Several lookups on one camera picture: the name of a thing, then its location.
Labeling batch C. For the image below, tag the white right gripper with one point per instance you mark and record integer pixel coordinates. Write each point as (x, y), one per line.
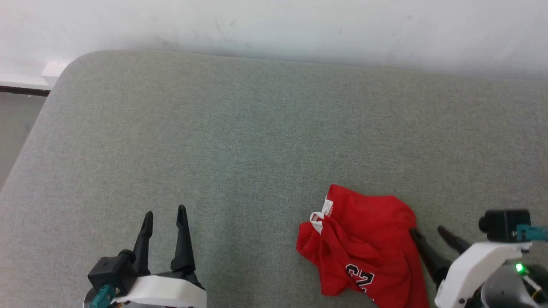
(475, 265)

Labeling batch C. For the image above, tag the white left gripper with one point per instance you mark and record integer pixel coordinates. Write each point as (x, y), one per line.
(167, 291)

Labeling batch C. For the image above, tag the red basketball shorts white trim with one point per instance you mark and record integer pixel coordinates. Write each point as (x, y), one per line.
(368, 244)

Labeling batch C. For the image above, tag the grey fabric sofa seat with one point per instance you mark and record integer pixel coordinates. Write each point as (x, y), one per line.
(214, 141)

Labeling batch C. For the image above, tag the dark skirting strip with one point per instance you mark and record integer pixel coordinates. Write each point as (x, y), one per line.
(23, 90)

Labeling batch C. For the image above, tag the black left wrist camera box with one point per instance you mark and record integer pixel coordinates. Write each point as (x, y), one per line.
(112, 269)

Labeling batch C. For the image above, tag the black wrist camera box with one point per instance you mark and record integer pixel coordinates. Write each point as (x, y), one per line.
(505, 224)
(112, 269)

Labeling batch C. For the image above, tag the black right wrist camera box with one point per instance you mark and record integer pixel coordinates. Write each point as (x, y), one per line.
(505, 224)

